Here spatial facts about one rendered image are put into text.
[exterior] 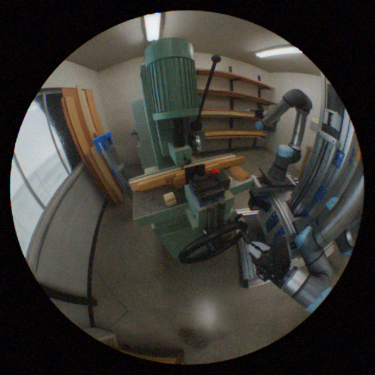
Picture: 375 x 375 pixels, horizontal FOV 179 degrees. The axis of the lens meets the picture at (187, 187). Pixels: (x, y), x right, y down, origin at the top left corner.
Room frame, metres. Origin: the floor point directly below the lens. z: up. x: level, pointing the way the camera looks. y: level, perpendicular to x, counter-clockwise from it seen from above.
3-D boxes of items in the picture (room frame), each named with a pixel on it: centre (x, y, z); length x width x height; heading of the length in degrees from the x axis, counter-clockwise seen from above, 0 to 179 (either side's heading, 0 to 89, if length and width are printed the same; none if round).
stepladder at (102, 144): (1.03, 0.74, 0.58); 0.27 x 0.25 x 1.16; 98
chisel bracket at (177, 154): (0.48, 0.02, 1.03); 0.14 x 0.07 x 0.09; 16
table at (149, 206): (0.37, -0.05, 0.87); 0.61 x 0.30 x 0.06; 106
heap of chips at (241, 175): (0.46, -0.28, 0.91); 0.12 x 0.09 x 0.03; 16
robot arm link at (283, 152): (0.51, -0.67, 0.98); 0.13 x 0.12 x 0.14; 98
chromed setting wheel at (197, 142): (0.62, -0.07, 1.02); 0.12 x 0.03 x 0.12; 16
